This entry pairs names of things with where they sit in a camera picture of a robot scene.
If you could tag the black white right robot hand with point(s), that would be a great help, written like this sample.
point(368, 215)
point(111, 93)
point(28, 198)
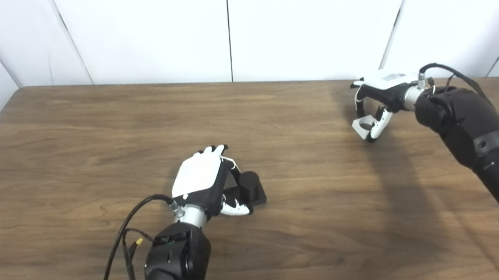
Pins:
point(387, 90)

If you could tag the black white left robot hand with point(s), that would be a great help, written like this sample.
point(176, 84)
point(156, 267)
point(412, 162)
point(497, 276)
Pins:
point(196, 173)

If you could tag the white square piece with hole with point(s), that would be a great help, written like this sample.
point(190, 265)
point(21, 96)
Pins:
point(358, 129)

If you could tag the black peg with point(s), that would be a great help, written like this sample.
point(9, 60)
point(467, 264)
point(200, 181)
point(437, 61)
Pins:
point(250, 185)

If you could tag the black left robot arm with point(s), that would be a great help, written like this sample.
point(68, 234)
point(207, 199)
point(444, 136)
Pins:
point(177, 258)

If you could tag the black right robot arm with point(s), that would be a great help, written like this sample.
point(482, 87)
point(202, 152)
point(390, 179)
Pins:
point(474, 129)

